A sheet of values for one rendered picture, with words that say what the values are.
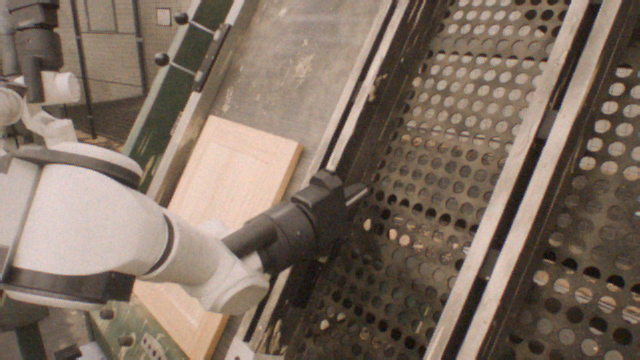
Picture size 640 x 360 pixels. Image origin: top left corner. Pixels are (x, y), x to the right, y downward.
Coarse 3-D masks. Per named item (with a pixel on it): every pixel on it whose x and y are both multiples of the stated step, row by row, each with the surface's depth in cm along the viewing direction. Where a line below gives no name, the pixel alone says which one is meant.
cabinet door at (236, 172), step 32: (224, 128) 114; (192, 160) 119; (224, 160) 110; (256, 160) 102; (288, 160) 94; (192, 192) 114; (224, 192) 106; (256, 192) 98; (192, 224) 110; (160, 288) 110; (160, 320) 106; (192, 320) 98; (224, 320) 93; (192, 352) 95
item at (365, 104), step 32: (384, 0) 82; (416, 0) 80; (384, 32) 82; (416, 32) 82; (384, 64) 79; (352, 96) 81; (384, 96) 81; (352, 128) 78; (320, 160) 80; (352, 160) 79; (320, 256) 80; (288, 288) 77; (256, 320) 80; (288, 320) 79; (256, 352) 76
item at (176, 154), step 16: (240, 0) 125; (256, 0) 126; (240, 16) 124; (240, 32) 125; (224, 48) 124; (224, 64) 125; (208, 80) 123; (192, 96) 125; (208, 96) 124; (192, 112) 123; (176, 128) 126; (192, 128) 124; (176, 144) 123; (192, 144) 125; (176, 160) 123; (160, 176) 123; (176, 176) 124; (160, 192) 122
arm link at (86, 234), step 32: (64, 192) 37; (96, 192) 38; (128, 192) 39; (32, 224) 37; (64, 224) 36; (96, 224) 37; (128, 224) 39; (160, 224) 42; (32, 256) 36; (64, 256) 36; (96, 256) 37; (128, 256) 38; (160, 256) 42; (192, 256) 46; (32, 288) 35; (64, 288) 35; (96, 288) 37; (128, 288) 40
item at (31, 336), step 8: (24, 328) 128; (32, 328) 129; (16, 336) 127; (24, 336) 129; (32, 336) 130; (40, 336) 131; (24, 344) 129; (32, 344) 130; (40, 344) 132; (24, 352) 130; (32, 352) 131; (40, 352) 133
